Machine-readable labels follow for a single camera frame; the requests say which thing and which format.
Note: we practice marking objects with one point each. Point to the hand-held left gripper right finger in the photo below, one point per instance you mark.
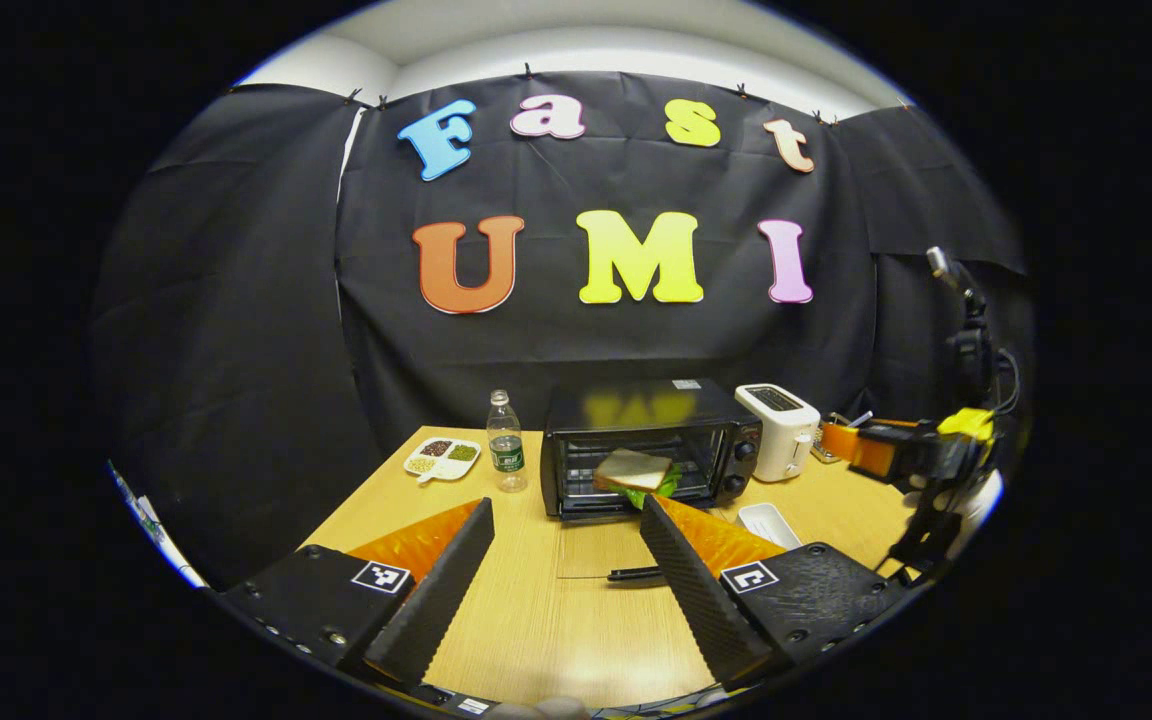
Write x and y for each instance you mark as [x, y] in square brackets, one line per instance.
[696, 590]

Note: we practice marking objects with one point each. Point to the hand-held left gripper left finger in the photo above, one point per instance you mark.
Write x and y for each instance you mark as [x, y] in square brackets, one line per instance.
[446, 590]

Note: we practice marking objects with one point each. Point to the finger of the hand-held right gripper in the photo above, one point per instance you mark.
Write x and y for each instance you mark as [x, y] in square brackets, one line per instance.
[881, 458]
[839, 442]

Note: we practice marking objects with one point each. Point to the bread and lettuce sandwich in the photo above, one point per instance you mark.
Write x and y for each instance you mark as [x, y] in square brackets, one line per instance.
[631, 468]

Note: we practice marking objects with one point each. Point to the black electric oven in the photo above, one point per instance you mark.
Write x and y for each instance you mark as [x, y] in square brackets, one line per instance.
[566, 405]

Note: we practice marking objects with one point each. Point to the white toaster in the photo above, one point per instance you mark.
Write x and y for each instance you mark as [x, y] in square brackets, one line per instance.
[781, 440]

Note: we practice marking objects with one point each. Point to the small white rectangular dish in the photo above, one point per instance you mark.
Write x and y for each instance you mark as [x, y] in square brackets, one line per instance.
[766, 522]

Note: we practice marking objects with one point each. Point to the white divided plate with beans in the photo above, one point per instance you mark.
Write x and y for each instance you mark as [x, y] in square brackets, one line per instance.
[441, 465]

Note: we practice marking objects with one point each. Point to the clear plastic water bottle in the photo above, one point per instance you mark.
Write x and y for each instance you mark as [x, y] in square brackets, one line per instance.
[507, 455]

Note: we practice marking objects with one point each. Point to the black backdrop cloth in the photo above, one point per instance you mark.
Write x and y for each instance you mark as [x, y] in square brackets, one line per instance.
[586, 340]

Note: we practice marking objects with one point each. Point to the white printed sheet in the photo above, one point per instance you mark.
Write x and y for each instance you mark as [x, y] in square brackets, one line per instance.
[161, 530]

